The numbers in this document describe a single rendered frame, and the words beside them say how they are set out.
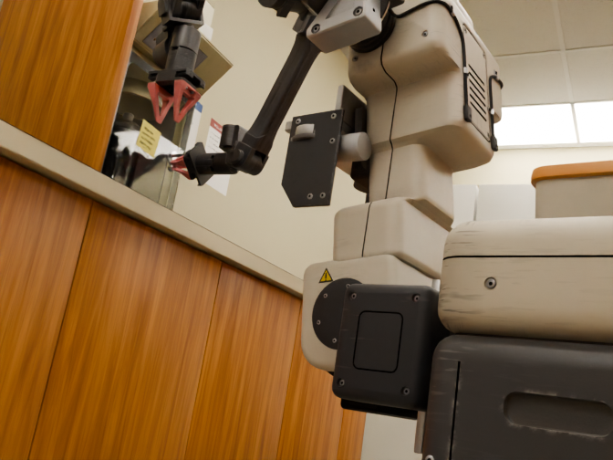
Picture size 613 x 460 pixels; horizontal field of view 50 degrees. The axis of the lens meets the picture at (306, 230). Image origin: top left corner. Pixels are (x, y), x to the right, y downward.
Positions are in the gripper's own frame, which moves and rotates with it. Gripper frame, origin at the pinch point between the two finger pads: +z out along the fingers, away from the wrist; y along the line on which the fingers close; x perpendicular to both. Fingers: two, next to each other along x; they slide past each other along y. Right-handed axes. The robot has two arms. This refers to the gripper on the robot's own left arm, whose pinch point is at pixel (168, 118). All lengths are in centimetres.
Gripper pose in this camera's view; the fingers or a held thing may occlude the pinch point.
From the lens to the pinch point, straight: 135.7
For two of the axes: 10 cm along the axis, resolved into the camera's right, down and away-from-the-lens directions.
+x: -4.2, -2.9, -8.6
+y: -8.9, -0.4, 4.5
